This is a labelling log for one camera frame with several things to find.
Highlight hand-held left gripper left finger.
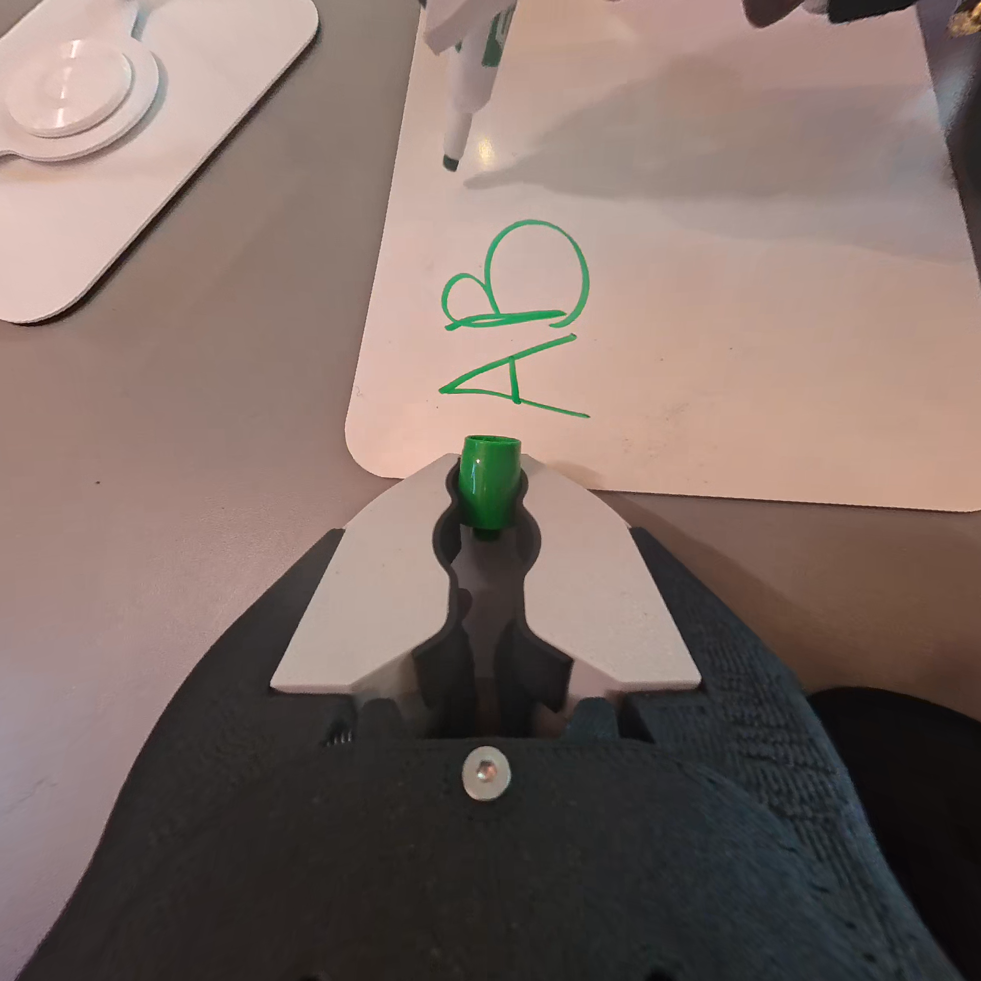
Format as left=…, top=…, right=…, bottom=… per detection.
left=272, top=454, right=492, bottom=731

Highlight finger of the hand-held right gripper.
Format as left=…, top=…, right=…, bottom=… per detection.
left=421, top=1, right=507, bottom=58

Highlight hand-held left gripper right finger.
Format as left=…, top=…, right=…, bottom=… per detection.
left=494, top=456, right=703, bottom=726

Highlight green whiteboard marker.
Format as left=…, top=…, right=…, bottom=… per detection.
left=439, top=1, right=515, bottom=173

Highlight green marker cap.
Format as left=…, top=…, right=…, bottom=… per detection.
left=457, top=436, right=527, bottom=542

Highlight white whiteboard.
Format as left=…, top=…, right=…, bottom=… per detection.
left=344, top=1, right=981, bottom=513

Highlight white table sign stand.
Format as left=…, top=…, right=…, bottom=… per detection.
left=1, top=1, right=320, bottom=324

